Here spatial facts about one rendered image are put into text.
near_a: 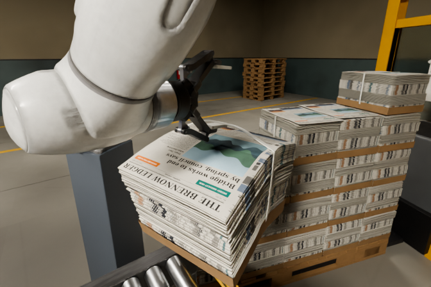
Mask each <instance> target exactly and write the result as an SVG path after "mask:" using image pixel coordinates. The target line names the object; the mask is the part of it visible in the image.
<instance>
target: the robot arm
mask: <svg viewBox="0 0 431 287"><path fill-rule="evenodd" d="M216 1H217V0H76V1H75V5H74V14H75V16H76V20H75V23H74V34H73V39H72V44H71V47H70V49H69V51H68V53H67V54H66V55H65V56H64V57H63V58H62V60H61V61H59V62H58V63H57V64H56V65H55V68H54V69H51V70H39V71H36V72H33V73H31V74H27V75H25V76H23V77H21V78H19V79H16V80H14V81H12V82H10V83H8V84H7V85H5V87H4V88H3V100H2V109H3V119H4V124H5V127H6V130H7V132H8V134H9V135H10V137H11V139H12V140H13V141H14V142H15V143H16V144H17V145H18V146H19V147H20V148H21V149H23V150H24V151H26V152H27V153H29V154H40V155H62V154H75V153H81V152H93V153H95V154H102V153H104V152H105V151H107V150H109V149H111V148H112V147H115V146H117V145H119V144H121V143H124V142H127V141H128V140H129V139H131V138H133V137H134V136H135V135H137V134H140V133H147V132H149V131H153V130H156V129H161V128H165V127H167V126H169V125H170V124H171V123H172V122H175V121H178V120H179V123H178V127H175V129H174V131H175V133H179V134H183V135H189V136H191V137H194V138H196V139H198V140H201V141H204V142H208V141H209V137H208V136H209V134H210V133H216V132H217V129H218V128H222V127H228V126H226V125H224V124H218V123H215V122H214V123H209V124H206V122H205V121H204V120H203V119H202V118H201V116H200V115H201V114H200V113H199V111H198V110H197V109H196V108H197V107H198V94H199V92H198V90H199V88H200V87H201V86H202V84H201V83H202V81H203V80H204V79H205V78H206V76H207V75H208V73H209V72H210V71H211V69H232V66H224V65H221V62H222V61H221V60H215V59H214V58H213V56H214V51H213V50H203V51H201V52H200V53H198V54H197V55H195V56H194V57H193V58H191V59H190V60H188V61H186V62H185V63H182V62H183V60H184V59H185V58H186V56H187V55H188V53H189V52H190V50H191V49H192V47H193V46H194V44H195V43H196V41H197V39H198V38H199V36H200V34H201V33H202V31H203V30H204V28H205V26H206V24H207V22H208V20H209V18H210V16H211V14H212V11H213V9H214V6H215V4H216ZM181 63H182V64H181ZM195 69H196V71H195V72H194V73H193V75H192V76H191V77H190V78H188V79H187V76H188V75H189V74H190V73H192V70H195ZM176 70H179V71H180V79H179V80H177V81H168V79H169V78H170V77H171V76H172V75H173V74H174V72H175V71H176ZM188 119H190V120H191V122H192V123H193V124H194V125H195V126H196V127H197V128H198V129H199V132H201V133H199V132H197V131H196V130H194V129H191V128H190V126H188V125H187V124H186V123H185V121H187V120H188Z"/></svg>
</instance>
